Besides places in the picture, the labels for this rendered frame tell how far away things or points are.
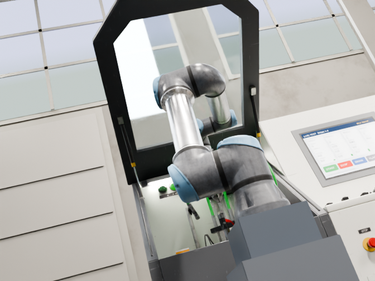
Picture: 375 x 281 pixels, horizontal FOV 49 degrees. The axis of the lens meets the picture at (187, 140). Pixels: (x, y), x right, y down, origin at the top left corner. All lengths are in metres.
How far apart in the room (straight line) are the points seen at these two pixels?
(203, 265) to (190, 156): 0.52
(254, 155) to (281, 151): 0.96
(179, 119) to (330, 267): 0.60
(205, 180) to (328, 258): 0.35
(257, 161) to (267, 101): 3.32
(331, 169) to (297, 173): 0.16
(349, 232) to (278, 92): 2.98
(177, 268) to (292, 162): 0.82
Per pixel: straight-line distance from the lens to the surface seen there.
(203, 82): 1.41
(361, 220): 1.72
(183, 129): 1.23
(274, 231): 1.01
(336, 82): 4.78
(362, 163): 2.12
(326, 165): 2.06
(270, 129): 2.14
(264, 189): 1.06
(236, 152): 1.10
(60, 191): 3.91
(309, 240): 1.03
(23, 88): 4.54
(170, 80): 1.40
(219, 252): 1.55
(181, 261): 1.53
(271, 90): 4.49
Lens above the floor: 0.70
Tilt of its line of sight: 24 degrees up
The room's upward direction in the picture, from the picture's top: 17 degrees counter-clockwise
